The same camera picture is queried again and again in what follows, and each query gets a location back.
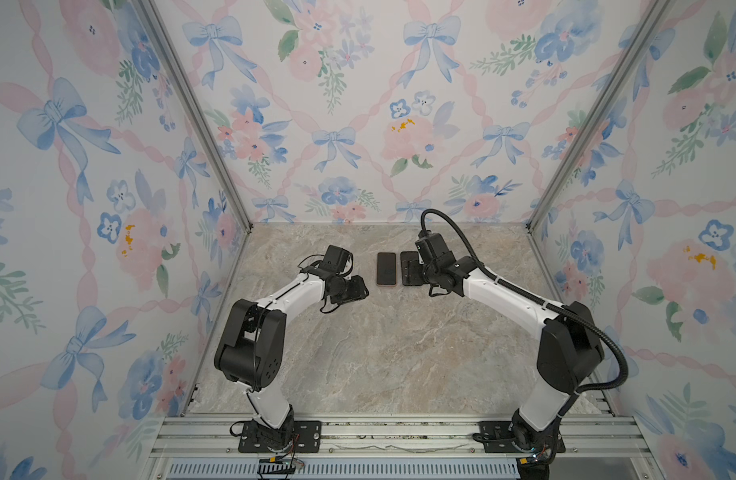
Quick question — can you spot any black phone case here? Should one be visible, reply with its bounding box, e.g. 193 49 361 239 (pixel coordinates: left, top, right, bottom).
400 251 425 287

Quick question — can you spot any pink phone case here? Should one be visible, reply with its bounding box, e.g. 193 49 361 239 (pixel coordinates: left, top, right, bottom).
376 252 397 287

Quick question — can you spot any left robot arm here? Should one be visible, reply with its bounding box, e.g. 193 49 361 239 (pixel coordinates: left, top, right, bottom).
213 265 369 451

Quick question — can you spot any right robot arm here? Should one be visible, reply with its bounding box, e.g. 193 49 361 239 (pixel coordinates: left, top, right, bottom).
420 255 604 452

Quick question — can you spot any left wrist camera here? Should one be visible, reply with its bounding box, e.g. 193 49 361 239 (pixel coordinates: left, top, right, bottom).
318 245 353 276

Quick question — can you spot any black corrugated cable conduit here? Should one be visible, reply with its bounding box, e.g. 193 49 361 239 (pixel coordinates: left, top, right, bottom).
420 208 630 394

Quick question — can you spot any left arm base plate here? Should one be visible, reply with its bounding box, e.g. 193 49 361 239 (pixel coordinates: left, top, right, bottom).
230 420 322 454

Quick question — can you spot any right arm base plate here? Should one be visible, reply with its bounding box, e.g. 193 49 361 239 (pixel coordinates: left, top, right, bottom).
471 418 566 455

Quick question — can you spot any aluminium rail frame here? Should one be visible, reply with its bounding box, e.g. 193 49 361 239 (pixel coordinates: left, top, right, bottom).
140 382 663 479

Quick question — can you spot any left aluminium corner post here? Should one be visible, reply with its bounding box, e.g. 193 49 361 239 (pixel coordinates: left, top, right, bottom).
132 0 252 234

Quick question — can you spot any aluminium corner post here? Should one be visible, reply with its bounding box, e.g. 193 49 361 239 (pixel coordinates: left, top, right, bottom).
132 0 252 234
526 0 672 234

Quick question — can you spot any right aluminium corner post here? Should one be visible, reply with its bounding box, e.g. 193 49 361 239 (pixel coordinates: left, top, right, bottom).
526 0 672 234

